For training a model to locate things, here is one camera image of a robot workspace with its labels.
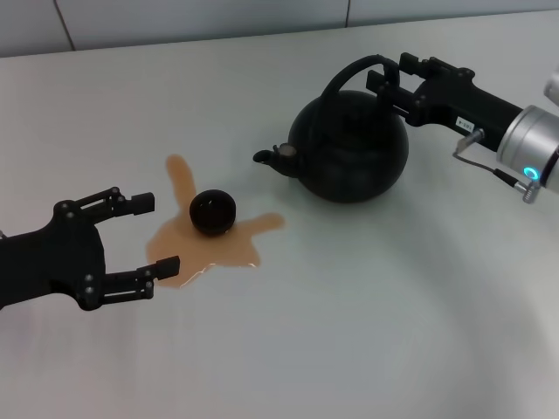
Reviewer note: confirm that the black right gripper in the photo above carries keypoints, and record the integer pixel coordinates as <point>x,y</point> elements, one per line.
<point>463,102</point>

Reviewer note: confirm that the black cast iron teapot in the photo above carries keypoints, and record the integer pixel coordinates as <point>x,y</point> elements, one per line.
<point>349,161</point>

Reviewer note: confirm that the brown spilled tea puddle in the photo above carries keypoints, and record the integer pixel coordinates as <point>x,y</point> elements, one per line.
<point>209,253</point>

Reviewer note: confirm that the small dark teacup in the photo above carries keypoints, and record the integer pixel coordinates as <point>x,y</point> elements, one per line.
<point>214,218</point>

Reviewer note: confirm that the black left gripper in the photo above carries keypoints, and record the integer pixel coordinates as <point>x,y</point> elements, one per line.
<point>52,266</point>

